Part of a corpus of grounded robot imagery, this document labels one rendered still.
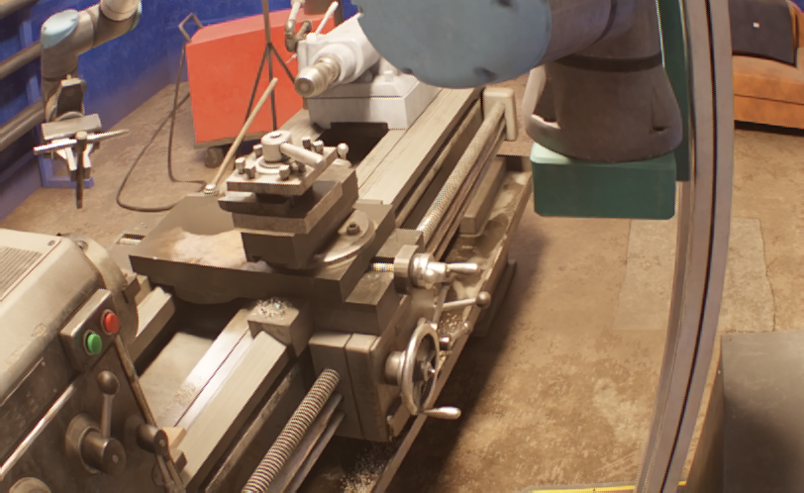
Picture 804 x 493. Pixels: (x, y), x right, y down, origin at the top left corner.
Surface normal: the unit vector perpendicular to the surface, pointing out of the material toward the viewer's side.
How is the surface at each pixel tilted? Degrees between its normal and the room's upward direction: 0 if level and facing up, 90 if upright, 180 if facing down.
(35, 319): 45
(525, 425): 0
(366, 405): 90
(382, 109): 90
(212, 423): 36
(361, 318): 90
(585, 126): 70
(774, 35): 91
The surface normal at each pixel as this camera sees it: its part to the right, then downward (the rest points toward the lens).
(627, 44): 0.18, 0.42
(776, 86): -0.33, 0.45
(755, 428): -0.11, -0.89
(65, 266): 0.58, -0.59
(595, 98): -0.38, 0.12
